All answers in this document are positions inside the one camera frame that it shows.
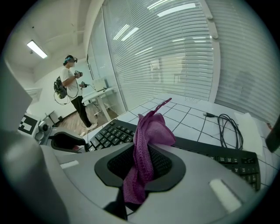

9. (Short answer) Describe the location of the white paper sheet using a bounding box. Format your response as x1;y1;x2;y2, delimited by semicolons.
233;112;264;157

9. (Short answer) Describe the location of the white desk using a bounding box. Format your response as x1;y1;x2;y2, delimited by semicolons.
81;86;118;122

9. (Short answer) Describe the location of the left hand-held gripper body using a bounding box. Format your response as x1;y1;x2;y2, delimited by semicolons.
17;113;53;145

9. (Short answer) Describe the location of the glass partition with blinds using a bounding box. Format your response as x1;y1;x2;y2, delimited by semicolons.
87;0;280;123

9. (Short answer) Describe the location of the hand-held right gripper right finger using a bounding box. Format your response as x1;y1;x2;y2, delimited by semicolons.
129;143;258;224

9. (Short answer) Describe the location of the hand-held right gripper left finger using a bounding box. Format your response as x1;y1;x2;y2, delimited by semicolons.
40;142;136;221

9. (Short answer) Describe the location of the purple cloth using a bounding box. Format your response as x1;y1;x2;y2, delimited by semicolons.
122;98;177;205

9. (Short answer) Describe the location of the white checked tablecloth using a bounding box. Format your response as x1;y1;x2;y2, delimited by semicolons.
82;97;280;191

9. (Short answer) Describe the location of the ceiling light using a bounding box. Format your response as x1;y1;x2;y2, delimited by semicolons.
26;39;49;59

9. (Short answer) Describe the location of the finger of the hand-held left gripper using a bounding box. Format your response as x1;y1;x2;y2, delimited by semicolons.
52;146;84;154
48;131;87;147

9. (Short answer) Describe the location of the white box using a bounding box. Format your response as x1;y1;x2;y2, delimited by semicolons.
91;78;108;92

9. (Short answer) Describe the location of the black coiled cable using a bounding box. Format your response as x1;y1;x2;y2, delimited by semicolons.
203;112;244;151

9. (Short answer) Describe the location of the black bottle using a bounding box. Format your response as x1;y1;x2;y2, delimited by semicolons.
265;113;280;153

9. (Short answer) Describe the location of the black keyboard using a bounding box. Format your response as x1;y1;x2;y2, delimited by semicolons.
84;119;262;193

